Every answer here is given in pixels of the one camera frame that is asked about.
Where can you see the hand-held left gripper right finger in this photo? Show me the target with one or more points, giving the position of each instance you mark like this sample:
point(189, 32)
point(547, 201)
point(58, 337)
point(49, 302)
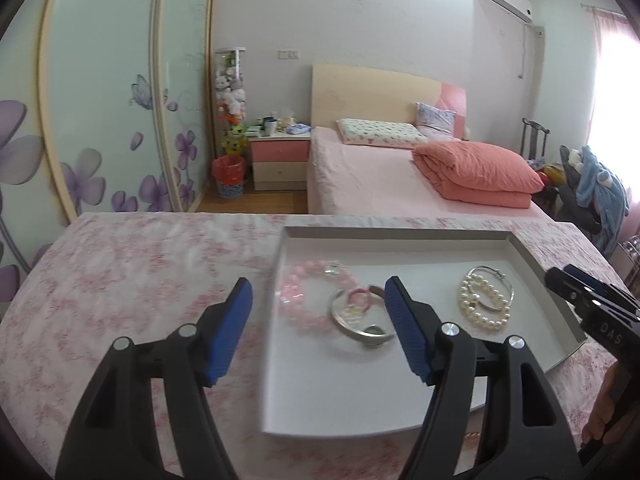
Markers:
point(407, 330)

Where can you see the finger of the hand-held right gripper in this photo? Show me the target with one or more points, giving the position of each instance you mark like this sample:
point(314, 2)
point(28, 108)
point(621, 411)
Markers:
point(602, 287)
point(572, 292)

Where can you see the blue patterned pack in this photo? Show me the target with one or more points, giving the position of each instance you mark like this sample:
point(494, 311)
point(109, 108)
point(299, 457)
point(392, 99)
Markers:
point(298, 129)

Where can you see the white mug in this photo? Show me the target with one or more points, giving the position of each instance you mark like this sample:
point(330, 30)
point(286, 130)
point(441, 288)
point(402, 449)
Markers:
point(270, 127)

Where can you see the red trash bin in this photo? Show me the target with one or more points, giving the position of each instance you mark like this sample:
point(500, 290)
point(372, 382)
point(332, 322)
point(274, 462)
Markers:
point(229, 175)

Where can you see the white floral pillow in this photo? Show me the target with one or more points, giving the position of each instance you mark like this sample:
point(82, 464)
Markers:
point(380, 132)

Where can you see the floral glass sliding wardrobe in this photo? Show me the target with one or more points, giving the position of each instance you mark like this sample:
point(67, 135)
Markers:
point(110, 85)

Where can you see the grey office chair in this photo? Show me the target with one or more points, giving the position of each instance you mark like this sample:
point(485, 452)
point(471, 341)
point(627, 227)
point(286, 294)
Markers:
point(567, 195)

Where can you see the bed with pink sheet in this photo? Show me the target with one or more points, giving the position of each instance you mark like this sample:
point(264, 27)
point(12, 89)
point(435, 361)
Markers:
point(365, 180)

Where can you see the blue plush robe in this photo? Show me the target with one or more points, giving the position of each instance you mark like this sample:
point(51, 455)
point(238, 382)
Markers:
point(602, 195)

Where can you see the folded coral quilt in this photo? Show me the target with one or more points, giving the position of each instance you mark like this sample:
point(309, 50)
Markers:
point(480, 170)

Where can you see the thin silver bangle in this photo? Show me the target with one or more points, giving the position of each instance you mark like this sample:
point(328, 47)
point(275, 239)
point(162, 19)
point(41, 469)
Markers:
point(512, 290)

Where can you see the clear plush toy display tube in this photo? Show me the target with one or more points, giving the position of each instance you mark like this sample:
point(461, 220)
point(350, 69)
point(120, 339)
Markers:
point(230, 90)

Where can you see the white air conditioner pipe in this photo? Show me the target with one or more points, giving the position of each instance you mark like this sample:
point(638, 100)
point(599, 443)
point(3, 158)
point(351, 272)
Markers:
point(524, 50)

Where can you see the pink and cream nightstand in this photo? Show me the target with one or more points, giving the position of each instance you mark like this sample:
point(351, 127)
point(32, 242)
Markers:
point(277, 160)

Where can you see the grey shallow cardboard tray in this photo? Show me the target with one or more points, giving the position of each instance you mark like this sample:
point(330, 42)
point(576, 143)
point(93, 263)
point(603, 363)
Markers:
point(340, 390)

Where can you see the wide silver cuff bangle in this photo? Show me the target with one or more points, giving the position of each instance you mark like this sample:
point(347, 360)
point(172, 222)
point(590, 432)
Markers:
point(350, 332)

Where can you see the dark wooden chair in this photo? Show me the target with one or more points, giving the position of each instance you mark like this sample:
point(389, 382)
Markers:
point(535, 137)

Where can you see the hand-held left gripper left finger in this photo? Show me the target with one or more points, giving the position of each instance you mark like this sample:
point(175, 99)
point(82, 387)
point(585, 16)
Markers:
point(227, 330)

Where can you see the yellow plush toy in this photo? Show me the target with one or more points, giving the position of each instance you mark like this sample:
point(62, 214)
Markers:
point(235, 141)

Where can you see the purple patterned pillow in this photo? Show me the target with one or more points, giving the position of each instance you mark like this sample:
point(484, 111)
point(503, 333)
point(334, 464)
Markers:
point(437, 120)

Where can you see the person's right hand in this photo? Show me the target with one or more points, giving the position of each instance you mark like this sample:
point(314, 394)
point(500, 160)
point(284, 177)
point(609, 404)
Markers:
point(615, 405)

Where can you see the pink sheer curtain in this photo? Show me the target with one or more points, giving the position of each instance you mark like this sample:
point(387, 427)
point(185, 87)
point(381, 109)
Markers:
point(627, 110)

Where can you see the white wall switch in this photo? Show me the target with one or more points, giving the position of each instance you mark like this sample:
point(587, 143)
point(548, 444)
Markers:
point(288, 54)

